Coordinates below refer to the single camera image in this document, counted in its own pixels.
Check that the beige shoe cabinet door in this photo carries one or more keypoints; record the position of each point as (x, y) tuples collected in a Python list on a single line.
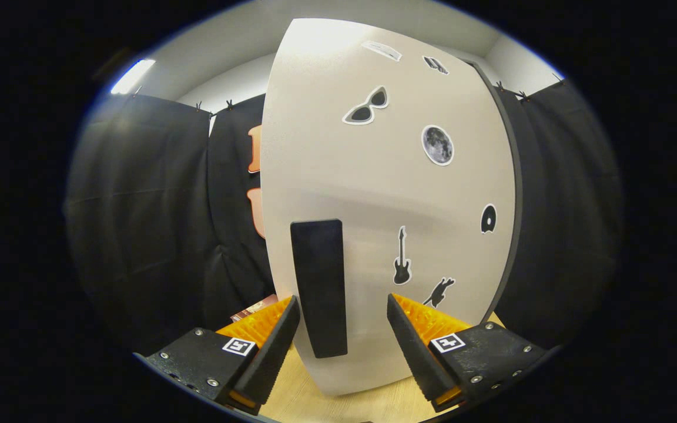
[(327, 153)]

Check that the brown cover book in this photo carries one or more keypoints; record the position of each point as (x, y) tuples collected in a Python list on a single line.
[(255, 308)]

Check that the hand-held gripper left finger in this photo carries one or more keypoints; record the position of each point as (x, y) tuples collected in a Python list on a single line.
[(271, 352)]

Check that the long ceiling light strip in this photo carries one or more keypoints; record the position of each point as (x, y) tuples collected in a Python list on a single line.
[(131, 76)]

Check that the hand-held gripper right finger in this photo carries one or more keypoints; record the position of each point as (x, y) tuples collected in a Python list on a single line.
[(412, 346)]

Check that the black backdrop cloth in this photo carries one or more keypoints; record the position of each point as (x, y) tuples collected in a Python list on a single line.
[(144, 223)]

